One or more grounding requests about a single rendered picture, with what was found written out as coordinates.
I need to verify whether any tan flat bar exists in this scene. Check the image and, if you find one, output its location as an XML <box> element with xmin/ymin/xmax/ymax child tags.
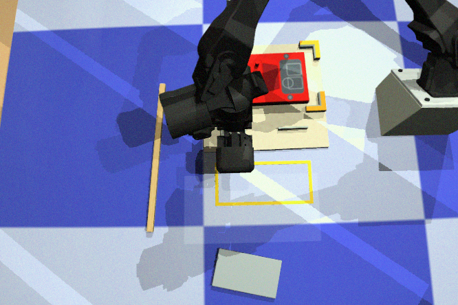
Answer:
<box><xmin>146</xmin><ymin>83</ymin><xmax>166</xmax><ymax>232</ymax></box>

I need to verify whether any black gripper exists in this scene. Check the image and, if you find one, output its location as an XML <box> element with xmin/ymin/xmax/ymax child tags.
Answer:
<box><xmin>215</xmin><ymin>110</ymin><xmax>254</xmax><ymax>174</ymax></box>

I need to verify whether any yellow rectangular outline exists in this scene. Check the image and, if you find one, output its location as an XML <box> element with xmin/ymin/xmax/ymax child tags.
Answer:
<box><xmin>215</xmin><ymin>161</ymin><xmax>314</xmax><ymax>206</ymax></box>

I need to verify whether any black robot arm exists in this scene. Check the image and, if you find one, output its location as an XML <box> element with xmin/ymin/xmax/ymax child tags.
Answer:
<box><xmin>159</xmin><ymin>0</ymin><xmax>458</xmax><ymax>140</ymax></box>

